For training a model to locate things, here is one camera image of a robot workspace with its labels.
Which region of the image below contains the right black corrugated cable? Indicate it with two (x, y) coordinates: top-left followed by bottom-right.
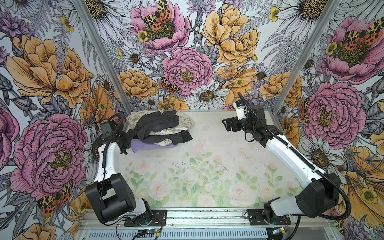
(237, 92), (352, 221)

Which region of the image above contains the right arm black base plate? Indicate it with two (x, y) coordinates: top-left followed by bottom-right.
(243, 209), (291, 226)

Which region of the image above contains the aluminium corner post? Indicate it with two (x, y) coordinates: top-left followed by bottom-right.
(74, 1), (133, 116)
(272, 0), (341, 114)

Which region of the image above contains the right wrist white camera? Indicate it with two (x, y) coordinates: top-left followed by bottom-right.
(233, 100), (247, 121)

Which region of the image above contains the white slotted cable duct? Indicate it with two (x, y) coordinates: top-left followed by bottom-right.
(81, 228), (268, 240)

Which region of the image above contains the green circuit board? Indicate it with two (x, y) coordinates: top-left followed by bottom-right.
(135, 229), (162, 239)

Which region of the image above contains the black cloth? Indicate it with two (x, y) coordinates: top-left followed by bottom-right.
(127, 110), (193, 145)

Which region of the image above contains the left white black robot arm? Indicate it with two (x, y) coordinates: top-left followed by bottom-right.
(86, 120), (153, 226)

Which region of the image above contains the aluminium front rail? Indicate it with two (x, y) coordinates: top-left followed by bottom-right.
(80, 207), (334, 231)

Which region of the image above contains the left aluminium corner post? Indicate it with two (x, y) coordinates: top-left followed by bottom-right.
(74, 1), (133, 116)

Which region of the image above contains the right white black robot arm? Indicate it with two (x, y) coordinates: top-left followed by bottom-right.
(222, 102), (352, 224)

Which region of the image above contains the lavender purple shirt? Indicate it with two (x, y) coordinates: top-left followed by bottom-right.
(130, 139), (177, 153)

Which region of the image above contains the right aluminium corner post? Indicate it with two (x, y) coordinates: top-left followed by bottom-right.
(272, 0), (341, 114)

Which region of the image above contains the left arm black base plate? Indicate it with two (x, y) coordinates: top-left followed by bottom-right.
(124, 210), (168, 227)

